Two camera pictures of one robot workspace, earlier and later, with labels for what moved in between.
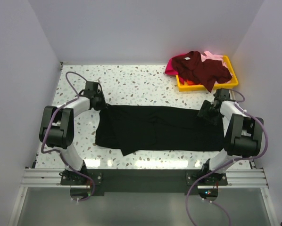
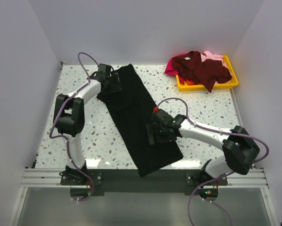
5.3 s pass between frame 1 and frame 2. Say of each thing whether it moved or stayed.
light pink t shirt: stayed
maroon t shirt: stayed
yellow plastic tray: stayed
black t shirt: moved
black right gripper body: moved
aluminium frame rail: stayed
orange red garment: stayed
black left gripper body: moved
